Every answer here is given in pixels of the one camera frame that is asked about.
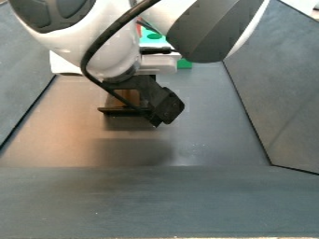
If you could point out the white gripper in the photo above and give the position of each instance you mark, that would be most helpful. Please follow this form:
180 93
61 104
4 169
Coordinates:
116 62

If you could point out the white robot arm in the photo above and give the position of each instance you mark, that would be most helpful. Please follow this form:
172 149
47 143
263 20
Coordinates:
201 28

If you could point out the green shape sorter board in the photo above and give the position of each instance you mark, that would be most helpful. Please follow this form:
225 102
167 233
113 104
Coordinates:
155 40

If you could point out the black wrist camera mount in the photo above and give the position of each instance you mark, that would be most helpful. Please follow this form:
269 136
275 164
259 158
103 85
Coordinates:
161 105

